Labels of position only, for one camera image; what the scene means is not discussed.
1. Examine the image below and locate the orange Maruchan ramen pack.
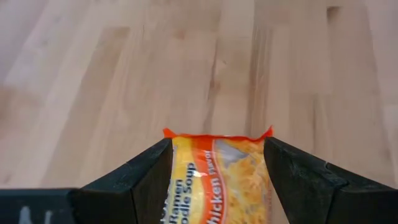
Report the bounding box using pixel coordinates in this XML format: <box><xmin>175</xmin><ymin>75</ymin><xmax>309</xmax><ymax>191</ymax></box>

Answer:
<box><xmin>161</xmin><ymin>126</ymin><xmax>274</xmax><ymax>224</ymax></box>

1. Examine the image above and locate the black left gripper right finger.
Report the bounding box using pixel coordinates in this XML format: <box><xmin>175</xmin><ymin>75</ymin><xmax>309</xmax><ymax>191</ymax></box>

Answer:
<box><xmin>263</xmin><ymin>136</ymin><xmax>398</xmax><ymax>224</ymax></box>

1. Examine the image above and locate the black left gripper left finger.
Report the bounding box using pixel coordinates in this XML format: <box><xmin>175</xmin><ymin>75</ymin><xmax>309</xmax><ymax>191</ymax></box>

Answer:
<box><xmin>71</xmin><ymin>138</ymin><xmax>174</xmax><ymax>224</ymax></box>

